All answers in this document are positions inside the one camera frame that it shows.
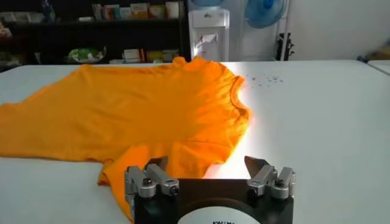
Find orange t-shirt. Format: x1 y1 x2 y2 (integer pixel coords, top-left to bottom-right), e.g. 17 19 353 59
0 56 254 222

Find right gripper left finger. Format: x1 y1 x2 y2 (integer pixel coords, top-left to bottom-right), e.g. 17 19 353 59
124 156 180 199

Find black shelving unit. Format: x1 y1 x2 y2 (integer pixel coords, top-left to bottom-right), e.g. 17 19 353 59
0 0 192 73

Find blue water jug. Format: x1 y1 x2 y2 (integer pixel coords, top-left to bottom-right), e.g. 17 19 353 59
244 0 288 29
191 0 225 7

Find green white snack bag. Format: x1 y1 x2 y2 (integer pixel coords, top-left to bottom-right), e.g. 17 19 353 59
67 46 107 64

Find white pink medicine box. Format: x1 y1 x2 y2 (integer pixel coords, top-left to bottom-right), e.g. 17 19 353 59
91 3 103 21

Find scattered dark crumbs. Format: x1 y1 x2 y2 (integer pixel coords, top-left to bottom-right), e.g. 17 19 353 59
243 74 284 88

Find white paper cup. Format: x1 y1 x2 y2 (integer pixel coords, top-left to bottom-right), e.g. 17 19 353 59
165 1 180 19

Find blue drink bottle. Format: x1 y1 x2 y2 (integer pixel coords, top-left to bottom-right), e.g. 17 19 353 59
41 0 56 22

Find white green medicine box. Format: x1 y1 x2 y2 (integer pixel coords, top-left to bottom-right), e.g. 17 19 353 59
163 49 180 61

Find white water dispenser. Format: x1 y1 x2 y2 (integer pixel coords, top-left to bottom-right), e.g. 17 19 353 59
188 8 231 63

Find white jug rack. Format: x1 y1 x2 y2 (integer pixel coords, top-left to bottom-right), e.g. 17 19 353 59
237 0 293 61

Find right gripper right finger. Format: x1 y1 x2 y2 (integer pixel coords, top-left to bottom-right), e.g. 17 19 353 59
244 155 297 200

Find black stand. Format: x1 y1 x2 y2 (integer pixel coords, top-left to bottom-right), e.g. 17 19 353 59
276 32 296 61

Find yellow green medicine box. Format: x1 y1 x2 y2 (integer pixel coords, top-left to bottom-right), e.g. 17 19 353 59
147 50 165 61

